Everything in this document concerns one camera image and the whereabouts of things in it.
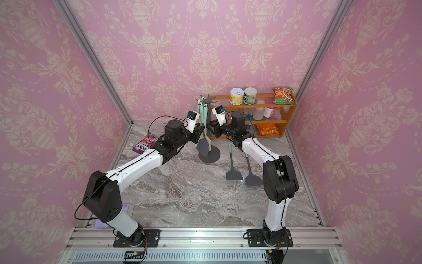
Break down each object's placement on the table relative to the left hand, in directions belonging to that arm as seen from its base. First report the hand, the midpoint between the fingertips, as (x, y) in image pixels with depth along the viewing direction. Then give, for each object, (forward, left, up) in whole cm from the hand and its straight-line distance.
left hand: (202, 125), depth 82 cm
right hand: (+4, -2, -2) cm, 5 cm away
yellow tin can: (+16, -18, +6) cm, 25 cm away
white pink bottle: (+19, -39, -7) cm, 44 cm away
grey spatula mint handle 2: (-12, -17, -27) cm, 34 cm away
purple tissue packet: (-40, +45, -24) cm, 65 cm away
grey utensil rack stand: (+1, -6, -26) cm, 26 cm away
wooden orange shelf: (+22, -50, -13) cm, 56 cm away
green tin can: (+17, -25, +7) cm, 31 cm away
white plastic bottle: (+19, -33, -7) cm, 38 cm away
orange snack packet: (+20, -43, -23) cm, 53 cm away
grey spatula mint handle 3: (-16, -28, -27) cm, 42 cm away
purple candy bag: (+7, +38, -24) cm, 45 cm away
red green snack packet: (+18, -44, +5) cm, 48 cm away
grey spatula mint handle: (-1, +1, -14) cm, 14 cm away
